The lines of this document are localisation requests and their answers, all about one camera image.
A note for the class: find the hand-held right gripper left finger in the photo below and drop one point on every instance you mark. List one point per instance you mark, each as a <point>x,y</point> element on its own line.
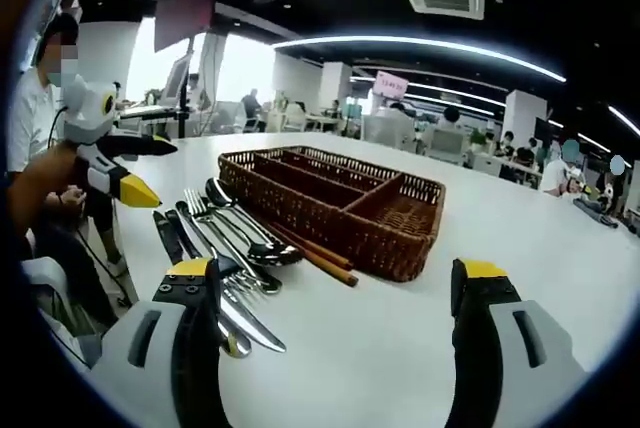
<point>150,348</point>

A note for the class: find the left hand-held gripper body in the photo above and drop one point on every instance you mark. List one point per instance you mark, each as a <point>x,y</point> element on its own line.
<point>87,113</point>

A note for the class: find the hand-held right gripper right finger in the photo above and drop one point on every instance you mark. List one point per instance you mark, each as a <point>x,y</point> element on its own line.
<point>500,348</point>

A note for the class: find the silver knife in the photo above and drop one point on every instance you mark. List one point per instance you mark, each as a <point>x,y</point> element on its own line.
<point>235,343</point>
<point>260,335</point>

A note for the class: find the silver spoon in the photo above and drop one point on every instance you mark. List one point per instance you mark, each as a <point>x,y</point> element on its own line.
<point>220,193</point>
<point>275,254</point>

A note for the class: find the brown wicker utensil storage tray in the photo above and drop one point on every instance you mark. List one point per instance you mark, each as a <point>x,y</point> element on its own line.
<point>380,243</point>

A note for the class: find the brown wooden chopstick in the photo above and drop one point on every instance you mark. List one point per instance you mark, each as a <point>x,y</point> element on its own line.
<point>325,255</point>
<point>335,272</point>

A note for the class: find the computer monitor on stand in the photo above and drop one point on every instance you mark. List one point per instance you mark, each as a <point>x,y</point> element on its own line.
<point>172,80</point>

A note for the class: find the white plastic chair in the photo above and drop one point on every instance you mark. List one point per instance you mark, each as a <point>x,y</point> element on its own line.
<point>45,273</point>

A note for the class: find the dark red hanging banner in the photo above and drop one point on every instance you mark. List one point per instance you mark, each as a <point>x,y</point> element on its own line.
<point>182,18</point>

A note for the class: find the white office chair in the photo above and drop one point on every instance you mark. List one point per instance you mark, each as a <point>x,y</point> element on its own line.
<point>447,145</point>

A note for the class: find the green potted plant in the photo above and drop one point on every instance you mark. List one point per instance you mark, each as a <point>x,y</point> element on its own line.
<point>478,139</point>

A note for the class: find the long curved ceiling light strip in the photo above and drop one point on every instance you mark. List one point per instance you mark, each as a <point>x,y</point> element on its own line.
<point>400,39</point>

